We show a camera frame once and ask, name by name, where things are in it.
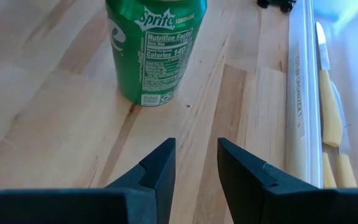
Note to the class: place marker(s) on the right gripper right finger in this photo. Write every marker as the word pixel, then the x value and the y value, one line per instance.
pixel 291 207

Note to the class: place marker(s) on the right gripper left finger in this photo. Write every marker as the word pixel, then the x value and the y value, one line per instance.
pixel 89 207

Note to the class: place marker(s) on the clear plastic cutlery organizer tray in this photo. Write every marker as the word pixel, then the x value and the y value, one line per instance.
pixel 303 62

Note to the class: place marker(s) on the green Sprite soda can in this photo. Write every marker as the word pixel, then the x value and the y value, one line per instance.
pixel 129 62

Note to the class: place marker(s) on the black metal fork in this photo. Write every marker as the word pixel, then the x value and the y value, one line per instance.
pixel 286 4

